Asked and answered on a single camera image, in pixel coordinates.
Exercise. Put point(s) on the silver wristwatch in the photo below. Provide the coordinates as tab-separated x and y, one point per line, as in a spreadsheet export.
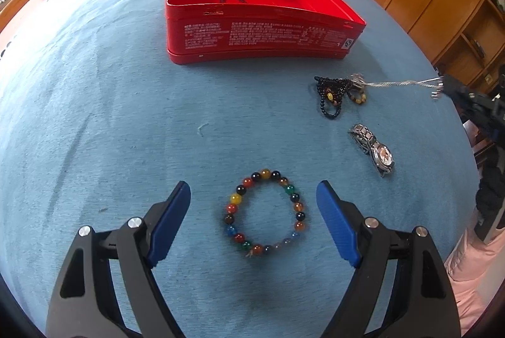
382	156

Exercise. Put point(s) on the red tin box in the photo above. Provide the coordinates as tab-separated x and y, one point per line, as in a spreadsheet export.
256	38

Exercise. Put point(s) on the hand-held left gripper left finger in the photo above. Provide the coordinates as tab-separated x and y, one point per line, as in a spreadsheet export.
169	221

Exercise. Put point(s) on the person's pink clothing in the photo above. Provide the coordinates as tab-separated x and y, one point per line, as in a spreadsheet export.
477	282

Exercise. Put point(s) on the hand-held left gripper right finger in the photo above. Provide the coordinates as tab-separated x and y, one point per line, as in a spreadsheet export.
339	223

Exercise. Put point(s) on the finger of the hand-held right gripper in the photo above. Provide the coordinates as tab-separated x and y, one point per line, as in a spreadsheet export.
469	103

